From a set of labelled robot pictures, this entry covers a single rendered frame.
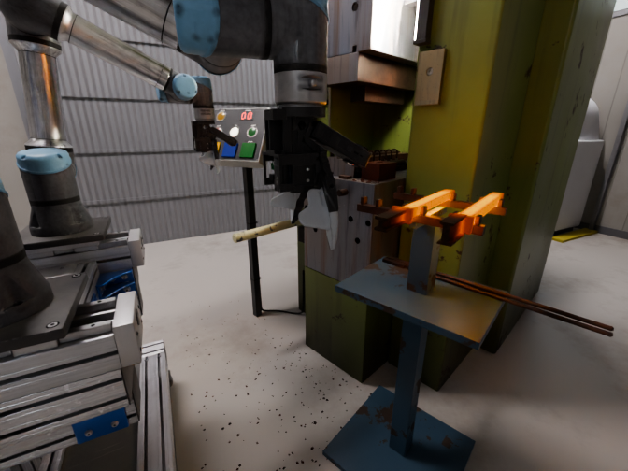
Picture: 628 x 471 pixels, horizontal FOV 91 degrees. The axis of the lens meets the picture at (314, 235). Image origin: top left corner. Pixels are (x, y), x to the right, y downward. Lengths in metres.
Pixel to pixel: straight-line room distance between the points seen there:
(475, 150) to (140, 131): 2.86
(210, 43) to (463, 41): 0.94
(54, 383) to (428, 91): 1.26
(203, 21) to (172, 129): 2.96
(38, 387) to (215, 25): 0.63
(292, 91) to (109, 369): 0.58
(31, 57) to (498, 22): 1.34
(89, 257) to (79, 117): 2.37
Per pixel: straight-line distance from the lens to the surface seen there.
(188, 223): 3.52
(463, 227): 0.69
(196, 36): 0.45
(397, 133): 1.72
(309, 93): 0.45
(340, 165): 1.32
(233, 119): 1.68
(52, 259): 1.17
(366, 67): 1.32
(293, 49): 0.46
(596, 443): 1.74
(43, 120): 1.26
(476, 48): 1.23
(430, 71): 1.27
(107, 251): 1.14
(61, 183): 1.12
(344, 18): 1.36
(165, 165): 3.40
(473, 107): 1.21
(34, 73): 1.27
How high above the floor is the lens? 1.11
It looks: 19 degrees down
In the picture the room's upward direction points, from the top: straight up
